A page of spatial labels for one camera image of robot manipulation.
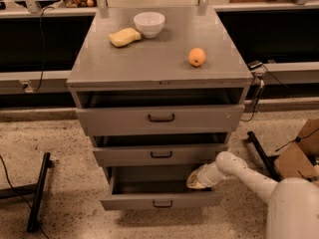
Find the black stand leg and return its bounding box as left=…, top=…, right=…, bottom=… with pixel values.
left=0, top=152, right=53, bottom=233
left=247, top=131, right=280, bottom=181

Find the black cable over box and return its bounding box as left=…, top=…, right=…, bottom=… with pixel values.
left=274, top=127, right=319, bottom=152

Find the black cable by cabinet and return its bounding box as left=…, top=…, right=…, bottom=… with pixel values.
left=240, top=60, right=290, bottom=123

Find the black floor cable left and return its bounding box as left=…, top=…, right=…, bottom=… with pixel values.
left=0, top=154, right=51, bottom=239

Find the yellow sponge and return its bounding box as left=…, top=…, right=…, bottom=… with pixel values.
left=108, top=28, right=142, bottom=48

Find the white bowl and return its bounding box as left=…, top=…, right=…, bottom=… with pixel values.
left=134, top=12, right=165, bottom=38

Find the grey drawer cabinet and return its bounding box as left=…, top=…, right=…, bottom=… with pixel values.
left=66, top=5, right=254, bottom=184

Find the grey bottom drawer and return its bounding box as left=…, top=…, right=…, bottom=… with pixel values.
left=101, top=164, right=222, bottom=210

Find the black stand leg right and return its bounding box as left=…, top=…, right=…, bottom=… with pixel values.
left=247, top=131, right=280, bottom=181

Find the black stand leg left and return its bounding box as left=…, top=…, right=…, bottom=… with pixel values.
left=0, top=152, right=53, bottom=233

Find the grey top drawer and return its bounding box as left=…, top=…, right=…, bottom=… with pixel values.
left=76, top=98, right=244, bottom=136

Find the orange fruit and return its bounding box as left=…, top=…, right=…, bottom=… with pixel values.
left=188, top=48, right=205, bottom=67

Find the cardboard box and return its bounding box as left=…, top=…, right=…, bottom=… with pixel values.
left=274, top=119, right=319, bottom=187

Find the grey drawer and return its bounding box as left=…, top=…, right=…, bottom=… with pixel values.
left=76, top=98, right=244, bottom=136
left=101, top=164, right=222, bottom=210
left=93, top=134, right=228, bottom=166

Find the black cable left wall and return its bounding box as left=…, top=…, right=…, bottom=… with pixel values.
left=22, top=5, right=56, bottom=94

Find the grey middle drawer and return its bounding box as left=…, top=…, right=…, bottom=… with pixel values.
left=93, top=134, right=228, bottom=166

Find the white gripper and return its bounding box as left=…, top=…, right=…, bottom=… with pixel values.
left=186, top=162, right=225, bottom=189

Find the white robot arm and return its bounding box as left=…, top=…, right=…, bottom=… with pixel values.
left=186, top=151, right=319, bottom=239

